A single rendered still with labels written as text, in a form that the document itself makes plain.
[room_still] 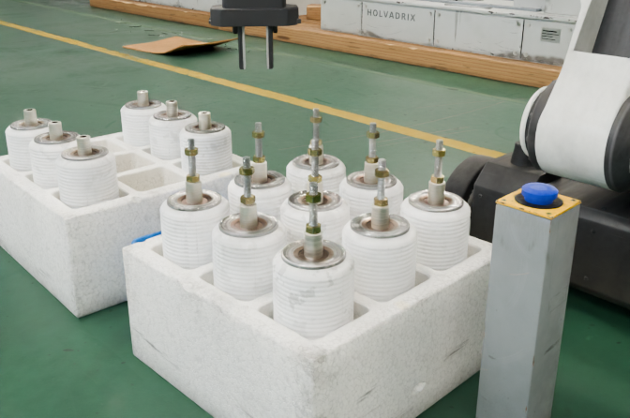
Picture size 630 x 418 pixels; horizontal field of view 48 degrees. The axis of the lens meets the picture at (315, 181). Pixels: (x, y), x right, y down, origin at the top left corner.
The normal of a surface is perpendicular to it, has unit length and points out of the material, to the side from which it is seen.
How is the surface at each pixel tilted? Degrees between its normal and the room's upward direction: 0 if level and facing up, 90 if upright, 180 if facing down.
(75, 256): 90
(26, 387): 0
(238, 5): 90
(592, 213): 46
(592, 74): 64
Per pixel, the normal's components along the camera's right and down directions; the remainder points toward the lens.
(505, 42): -0.74, 0.23
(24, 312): 0.00, -0.94
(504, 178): -0.53, -0.49
